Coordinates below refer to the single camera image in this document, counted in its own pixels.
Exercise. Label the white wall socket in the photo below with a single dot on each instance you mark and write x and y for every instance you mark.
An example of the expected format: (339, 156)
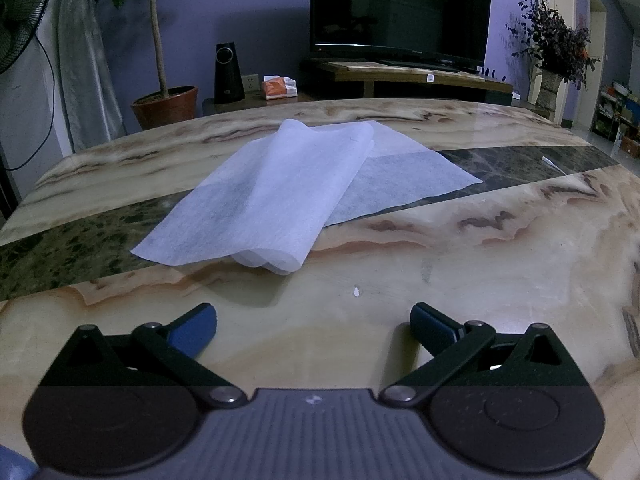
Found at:
(251, 82)

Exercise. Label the white nonwoven sheets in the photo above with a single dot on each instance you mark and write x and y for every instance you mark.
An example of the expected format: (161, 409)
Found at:
(260, 195)

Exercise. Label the translucent white curtain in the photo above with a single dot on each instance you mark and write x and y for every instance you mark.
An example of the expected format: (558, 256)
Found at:
(85, 60)

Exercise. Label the brown storage box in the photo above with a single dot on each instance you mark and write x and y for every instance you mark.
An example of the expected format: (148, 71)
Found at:
(631, 146)

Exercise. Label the orange tissue pack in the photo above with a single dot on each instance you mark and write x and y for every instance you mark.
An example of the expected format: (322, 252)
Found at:
(277, 89)

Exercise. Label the black speaker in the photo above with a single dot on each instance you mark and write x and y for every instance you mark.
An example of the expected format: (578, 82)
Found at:
(229, 75)

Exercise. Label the black television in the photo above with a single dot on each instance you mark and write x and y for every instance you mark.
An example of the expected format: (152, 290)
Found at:
(400, 5)

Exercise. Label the cluttered storage shelf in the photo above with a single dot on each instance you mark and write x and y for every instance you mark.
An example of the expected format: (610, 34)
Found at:
(612, 110)

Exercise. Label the potted tree in terracotta pot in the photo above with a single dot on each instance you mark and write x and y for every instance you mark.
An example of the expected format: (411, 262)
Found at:
(165, 110)

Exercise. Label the row of small dark bottles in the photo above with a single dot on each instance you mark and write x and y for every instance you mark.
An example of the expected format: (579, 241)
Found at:
(492, 72)

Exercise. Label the blue rounded object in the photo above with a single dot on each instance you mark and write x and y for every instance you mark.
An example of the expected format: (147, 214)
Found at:
(12, 462)

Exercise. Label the thin white strip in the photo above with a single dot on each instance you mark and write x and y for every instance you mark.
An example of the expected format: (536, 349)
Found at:
(552, 165)

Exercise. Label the wooden television stand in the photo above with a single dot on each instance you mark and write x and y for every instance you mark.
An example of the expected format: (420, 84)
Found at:
(400, 74)

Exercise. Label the black standing fan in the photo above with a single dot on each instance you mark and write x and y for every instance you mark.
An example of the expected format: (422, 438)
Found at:
(20, 10)

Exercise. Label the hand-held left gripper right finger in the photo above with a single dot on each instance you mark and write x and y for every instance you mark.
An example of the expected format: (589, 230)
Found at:
(432, 327)

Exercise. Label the thin white sheet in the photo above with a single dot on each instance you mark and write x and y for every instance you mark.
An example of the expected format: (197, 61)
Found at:
(400, 175)

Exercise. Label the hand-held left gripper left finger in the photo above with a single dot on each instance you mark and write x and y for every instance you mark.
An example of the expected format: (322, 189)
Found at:
(192, 330)

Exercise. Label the dried flowers in vase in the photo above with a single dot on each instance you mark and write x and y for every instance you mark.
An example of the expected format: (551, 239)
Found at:
(555, 45)

